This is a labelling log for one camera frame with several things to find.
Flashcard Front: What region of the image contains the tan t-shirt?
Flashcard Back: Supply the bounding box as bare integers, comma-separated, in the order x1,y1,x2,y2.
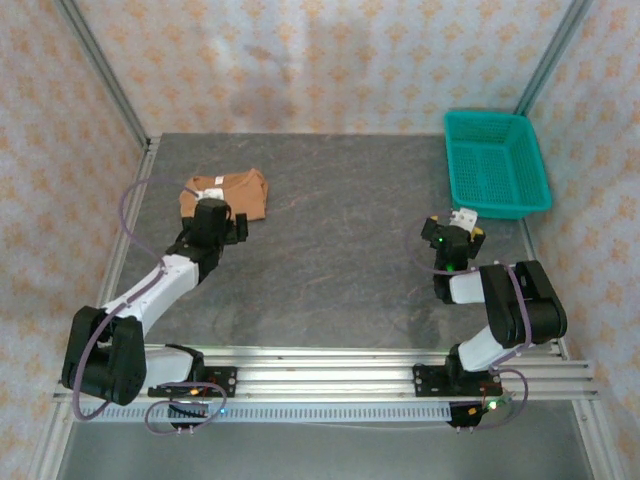
178,168,270,224

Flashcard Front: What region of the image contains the teal plastic basket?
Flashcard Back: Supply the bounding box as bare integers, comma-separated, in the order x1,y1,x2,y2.
443,109,554,220

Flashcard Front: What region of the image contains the grey metal lower panel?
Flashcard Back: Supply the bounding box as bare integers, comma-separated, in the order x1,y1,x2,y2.
54,422,596,480

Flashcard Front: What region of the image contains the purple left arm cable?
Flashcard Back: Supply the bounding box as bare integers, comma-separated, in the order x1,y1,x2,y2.
72,178,229,437

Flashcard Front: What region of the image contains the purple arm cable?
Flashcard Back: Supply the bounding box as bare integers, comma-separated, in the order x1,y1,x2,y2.
72,178,229,437
408,219,531,432

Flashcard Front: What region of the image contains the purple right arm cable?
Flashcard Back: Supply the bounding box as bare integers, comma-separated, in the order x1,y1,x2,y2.
408,219,531,432

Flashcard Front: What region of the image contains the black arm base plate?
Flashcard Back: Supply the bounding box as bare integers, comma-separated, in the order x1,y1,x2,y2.
413,364,501,400
148,366,239,400

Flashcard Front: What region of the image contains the black controller bracket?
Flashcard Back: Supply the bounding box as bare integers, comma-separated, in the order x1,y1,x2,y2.
167,402,211,432
446,401,486,431

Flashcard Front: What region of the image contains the aluminium mounting rail beam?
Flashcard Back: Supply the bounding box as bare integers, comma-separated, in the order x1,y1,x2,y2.
53,346,599,401

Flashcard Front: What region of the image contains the aluminium frame post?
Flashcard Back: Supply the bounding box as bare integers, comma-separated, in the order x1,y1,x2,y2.
53,0,151,149
514,0,594,117

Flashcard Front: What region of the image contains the slotted grey cable duct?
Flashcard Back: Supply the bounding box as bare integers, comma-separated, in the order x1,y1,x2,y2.
74,403,454,425

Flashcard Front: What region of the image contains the aluminium frame leg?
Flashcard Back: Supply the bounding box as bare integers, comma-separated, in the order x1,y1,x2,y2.
24,399,76,480
572,397,621,480

